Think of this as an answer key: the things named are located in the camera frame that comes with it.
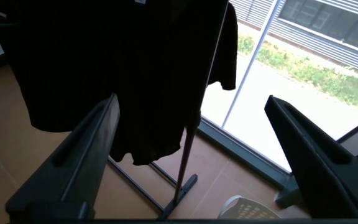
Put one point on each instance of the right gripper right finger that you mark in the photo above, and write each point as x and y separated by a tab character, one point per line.
322	174

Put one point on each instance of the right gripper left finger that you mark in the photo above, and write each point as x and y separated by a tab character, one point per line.
73	168

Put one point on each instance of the black short-sleeved shirt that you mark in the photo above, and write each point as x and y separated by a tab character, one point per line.
104	62

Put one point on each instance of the white laundry basket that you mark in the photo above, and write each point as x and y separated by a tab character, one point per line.
247	211

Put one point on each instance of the black clothes rack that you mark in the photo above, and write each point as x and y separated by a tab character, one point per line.
183	168

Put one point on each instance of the window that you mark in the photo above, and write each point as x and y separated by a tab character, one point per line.
244	152

